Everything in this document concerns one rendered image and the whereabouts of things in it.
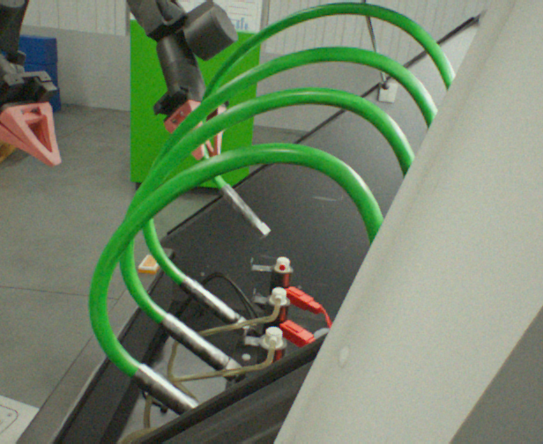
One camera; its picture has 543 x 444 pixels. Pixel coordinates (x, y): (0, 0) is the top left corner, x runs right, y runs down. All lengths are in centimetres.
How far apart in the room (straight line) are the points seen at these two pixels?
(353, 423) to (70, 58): 755
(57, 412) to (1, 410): 105
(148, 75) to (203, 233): 301
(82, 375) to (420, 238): 57
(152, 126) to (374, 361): 383
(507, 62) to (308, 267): 84
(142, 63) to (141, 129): 49
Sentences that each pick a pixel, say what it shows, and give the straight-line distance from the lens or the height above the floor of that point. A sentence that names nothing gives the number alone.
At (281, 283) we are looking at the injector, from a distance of 64.
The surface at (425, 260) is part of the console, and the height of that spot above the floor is 132.
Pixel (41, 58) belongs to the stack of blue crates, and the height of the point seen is 68.
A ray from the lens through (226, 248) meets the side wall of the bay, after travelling 99.
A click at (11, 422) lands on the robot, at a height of 28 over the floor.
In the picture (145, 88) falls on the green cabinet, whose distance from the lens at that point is 393.
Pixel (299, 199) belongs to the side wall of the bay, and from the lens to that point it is 93.
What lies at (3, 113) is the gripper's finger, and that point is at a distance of 66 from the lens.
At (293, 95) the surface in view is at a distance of 41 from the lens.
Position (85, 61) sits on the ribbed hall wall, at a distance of 759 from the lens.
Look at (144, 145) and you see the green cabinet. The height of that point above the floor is 39.
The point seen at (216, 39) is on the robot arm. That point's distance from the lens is 77.
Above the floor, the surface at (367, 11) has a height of 141.
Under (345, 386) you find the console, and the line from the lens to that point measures 20.
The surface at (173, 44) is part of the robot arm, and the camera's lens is 80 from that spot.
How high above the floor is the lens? 139
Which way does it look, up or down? 22 degrees down
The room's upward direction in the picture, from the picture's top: 7 degrees clockwise
